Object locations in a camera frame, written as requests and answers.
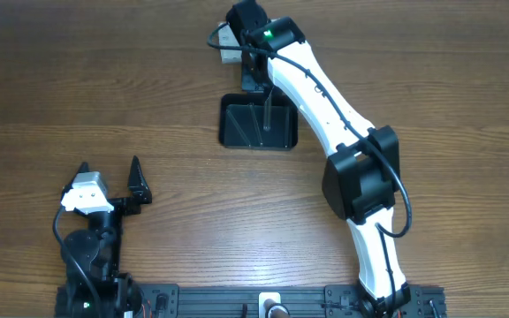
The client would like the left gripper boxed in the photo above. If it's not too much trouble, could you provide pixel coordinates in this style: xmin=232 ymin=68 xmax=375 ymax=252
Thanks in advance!
xmin=76 ymin=155 xmax=154 ymax=217

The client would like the black tray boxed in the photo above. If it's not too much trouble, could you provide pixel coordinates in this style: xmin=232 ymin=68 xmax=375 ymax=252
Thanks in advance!
xmin=217 ymin=92 xmax=300 ymax=152

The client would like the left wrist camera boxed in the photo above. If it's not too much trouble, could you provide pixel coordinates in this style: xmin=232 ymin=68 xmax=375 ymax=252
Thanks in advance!
xmin=60 ymin=170 xmax=116 ymax=216

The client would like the mounting rail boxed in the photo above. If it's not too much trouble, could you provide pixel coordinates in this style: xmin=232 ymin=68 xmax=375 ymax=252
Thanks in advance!
xmin=55 ymin=282 xmax=448 ymax=318

